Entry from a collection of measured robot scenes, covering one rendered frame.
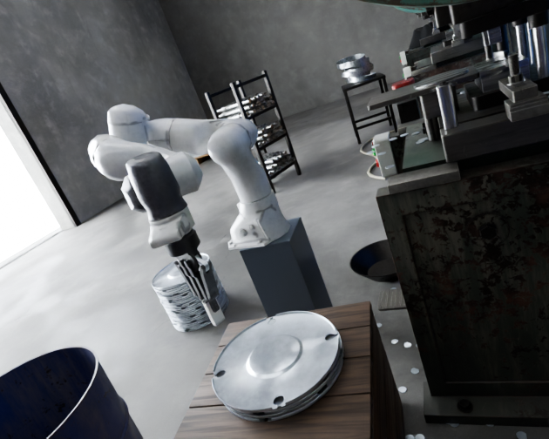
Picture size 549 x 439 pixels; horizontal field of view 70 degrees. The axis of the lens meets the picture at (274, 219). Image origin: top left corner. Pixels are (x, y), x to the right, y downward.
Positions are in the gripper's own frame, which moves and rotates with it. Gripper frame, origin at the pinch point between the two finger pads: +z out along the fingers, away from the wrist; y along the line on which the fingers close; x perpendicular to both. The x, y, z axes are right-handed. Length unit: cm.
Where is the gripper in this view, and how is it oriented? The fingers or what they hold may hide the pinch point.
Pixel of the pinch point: (213, 310)
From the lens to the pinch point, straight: 96.4
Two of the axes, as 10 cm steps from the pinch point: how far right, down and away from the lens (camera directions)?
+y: -6.7, 0.0, 7.4
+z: 3.4, 8.9, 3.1
